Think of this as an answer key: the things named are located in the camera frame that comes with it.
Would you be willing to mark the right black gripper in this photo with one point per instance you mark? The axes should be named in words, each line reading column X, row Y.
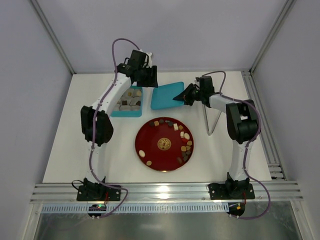
column 193, row 92

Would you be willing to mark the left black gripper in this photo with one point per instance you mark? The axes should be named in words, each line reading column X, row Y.
column 150, row 77

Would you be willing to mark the teal box lid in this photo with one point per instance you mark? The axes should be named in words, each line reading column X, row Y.
column 162, row 97

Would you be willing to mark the metal tongs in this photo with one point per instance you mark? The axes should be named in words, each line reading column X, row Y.
column 210, row 124

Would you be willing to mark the teal chocolate box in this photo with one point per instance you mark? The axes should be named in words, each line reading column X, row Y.
column 134, row 106

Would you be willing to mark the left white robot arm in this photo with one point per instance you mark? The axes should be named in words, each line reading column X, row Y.
column 98, row 130

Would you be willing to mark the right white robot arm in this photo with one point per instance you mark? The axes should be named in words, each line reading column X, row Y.
column 243, row 124

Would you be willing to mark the cream rectangular chocolate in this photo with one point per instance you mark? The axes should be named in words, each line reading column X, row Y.
column 175, row 126

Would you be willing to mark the white oval chocolate right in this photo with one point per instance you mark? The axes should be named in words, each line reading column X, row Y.
column 186, row 136

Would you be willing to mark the white oval chocolate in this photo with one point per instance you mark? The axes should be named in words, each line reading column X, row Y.
column 186, row 136
column 142, row 153

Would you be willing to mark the round red lacquer tray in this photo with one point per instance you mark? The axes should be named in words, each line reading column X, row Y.
column 162, row 144

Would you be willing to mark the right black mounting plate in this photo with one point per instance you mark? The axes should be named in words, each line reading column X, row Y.
column 223, row 191

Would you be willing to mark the black mounting plate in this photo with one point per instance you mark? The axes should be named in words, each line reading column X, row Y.
column 223, row 191
column 97, row 192

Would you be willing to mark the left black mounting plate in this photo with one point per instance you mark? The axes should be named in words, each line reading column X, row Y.
column 97, row 192

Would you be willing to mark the white slotted cable duct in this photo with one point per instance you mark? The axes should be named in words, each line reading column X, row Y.
column 127, row 208

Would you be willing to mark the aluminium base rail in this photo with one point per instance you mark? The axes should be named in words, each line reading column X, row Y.
column 150, row 192

